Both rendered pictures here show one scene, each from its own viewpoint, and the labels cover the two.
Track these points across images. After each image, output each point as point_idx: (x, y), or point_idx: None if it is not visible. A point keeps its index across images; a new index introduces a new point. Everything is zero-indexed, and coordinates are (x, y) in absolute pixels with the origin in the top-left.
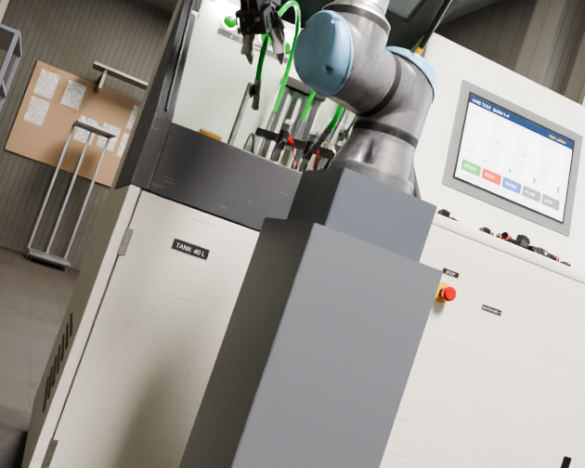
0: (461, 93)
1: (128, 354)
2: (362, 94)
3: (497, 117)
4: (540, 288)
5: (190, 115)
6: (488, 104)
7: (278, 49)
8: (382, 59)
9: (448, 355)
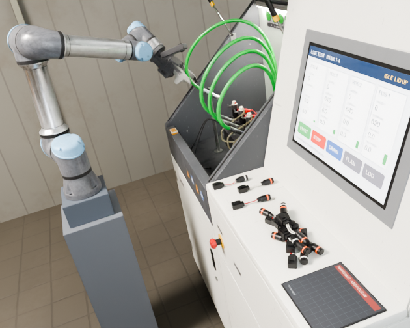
0: (303, 47)
1: (188, 218)
2: None
3: (328, 66)
4: (249, 271)
5: None
6: (323, 51)
7: (178, 80)
8: (47, 149)
9: (233, 284)
